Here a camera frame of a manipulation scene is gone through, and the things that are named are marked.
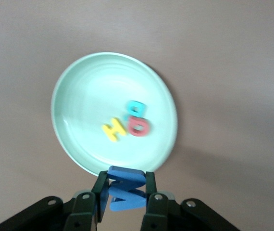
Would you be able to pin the green plate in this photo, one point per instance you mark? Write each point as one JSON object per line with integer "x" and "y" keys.
{"x": 91, "y": 96}

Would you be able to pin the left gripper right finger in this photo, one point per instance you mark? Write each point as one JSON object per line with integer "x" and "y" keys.
{"x": 158, "y": 211}

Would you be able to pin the yellow foam capital H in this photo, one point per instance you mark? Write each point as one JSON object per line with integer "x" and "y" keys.
{"x": 115, "y": 130}

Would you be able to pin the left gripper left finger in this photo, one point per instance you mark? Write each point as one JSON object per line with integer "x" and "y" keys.
{"x": 84, "y": 211}

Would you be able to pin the red foam capital Q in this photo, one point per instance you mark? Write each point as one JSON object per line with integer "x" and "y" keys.
{"x": 139, "y": 127}

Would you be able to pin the blue foam capital W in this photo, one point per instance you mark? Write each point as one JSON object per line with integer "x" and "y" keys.
{"x": 127, "y": 192}

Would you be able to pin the teal foam capital R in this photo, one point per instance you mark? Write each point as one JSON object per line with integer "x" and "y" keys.
{"x": 137, "y": 107}

